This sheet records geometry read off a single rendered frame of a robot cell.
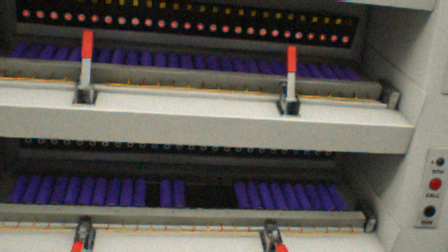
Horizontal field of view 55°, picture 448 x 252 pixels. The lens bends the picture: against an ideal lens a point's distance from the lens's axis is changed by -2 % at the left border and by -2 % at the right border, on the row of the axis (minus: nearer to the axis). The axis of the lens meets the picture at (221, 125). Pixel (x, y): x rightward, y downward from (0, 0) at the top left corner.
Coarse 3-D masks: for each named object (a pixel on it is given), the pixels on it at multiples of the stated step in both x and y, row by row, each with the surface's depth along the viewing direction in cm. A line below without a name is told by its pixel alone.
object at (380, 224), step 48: (0, 192) 67; (0, 240) 59; (48, 240) 60; (96, 240) 61; (144, 240) 62; (192, 240) 63; (240, 240) 65; (288, 240) 66; (336, 240) 67; (384, 240) 67
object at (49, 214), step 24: (0, 216) 61; (24, 216) 61; (48, 216) 62; (72, 216) 62; (96, 216) 62; (120, 216) 63; (144, 216) 63; (168, 216) 64; (192, 216) 64; (216, 216) 65; (240, 216) 66; (264, 216) 66; (288, 216) 67; (312, 216) 68; (336, 216) 68; (360, 216) 69
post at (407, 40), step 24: (384, 24) 70; (408, 24) 64; (432, 24) 58; (384, 48) 70; (408, 48) 63; (432, 48) 58; (360, 72) 78; (408, 72) 63; (432, 72) 59; (432, 96) 60; (432, 120) 61; (432, 144) 62; (360, 168) 76; (384, 168) 68; (408, 168) 62; (384, 192) 68; (408, 192) 63; (408, 216) 64; (408, 240) 65; (432, 240) 66
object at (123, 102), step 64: (64, 0) 66; (128, 0) 67; (0, 64) 57; (64, 64) 59; (128, 64) 62; (192, 64) 67; (256, 64) 72; (320, 64) 73; (384, 64) 69; (0, 128) 54; (64, 128) 55; (128, 128) 56; (192, 128) 57; (256, 128) 58; (320, 128) 59; (384, 128) 60
